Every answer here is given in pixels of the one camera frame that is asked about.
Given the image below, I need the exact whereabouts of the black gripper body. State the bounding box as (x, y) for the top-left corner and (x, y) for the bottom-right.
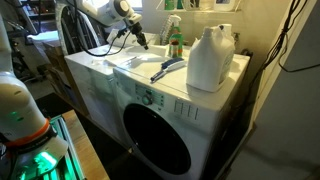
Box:
(124, 12), (146, 38)

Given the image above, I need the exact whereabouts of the white top-load laundry machine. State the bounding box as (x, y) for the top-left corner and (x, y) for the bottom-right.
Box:
(64, 44), (126, 143)

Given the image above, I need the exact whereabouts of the white front-load washing machine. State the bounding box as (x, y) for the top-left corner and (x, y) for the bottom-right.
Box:
(112, 44), (252, 180)

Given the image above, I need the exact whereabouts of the green spray bottle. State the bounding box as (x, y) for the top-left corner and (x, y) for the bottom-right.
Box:
(167, 14), (185, 59)

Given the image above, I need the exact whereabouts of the grey washer control knob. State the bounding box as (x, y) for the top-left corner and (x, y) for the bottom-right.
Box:
(141, 93), (154, 106)

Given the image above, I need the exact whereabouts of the large white detergent jug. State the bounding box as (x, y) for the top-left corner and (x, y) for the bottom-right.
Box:
(185, 23), (237, 93)

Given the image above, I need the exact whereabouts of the white container blue label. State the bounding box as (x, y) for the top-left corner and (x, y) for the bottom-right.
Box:
(213, 0), (236, 12)

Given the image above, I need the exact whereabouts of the black round washer door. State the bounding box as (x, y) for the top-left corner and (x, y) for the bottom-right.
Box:
(122, 103), (192, 176)

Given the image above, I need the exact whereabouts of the wooden workbench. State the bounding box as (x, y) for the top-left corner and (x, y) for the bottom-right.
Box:
(60, 109), (111, 180)

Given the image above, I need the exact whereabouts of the ribbed white hose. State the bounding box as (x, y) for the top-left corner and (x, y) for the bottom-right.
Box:
(159, 15), (174, 46)

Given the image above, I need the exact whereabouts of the blue bristle brush white handle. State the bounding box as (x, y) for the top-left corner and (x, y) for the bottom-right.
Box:
(149, 57), (187, 84)

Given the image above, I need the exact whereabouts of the wire wall shelf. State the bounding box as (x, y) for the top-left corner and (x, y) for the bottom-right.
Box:
(155, 0), (243, 15)

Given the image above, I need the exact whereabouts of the black wall cable bundle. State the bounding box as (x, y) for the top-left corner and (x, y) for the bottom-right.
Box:
(248, 0), (313, 88)

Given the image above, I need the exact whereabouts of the black looped wall cable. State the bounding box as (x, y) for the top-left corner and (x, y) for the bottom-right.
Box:
(277, 31), (320, 74)

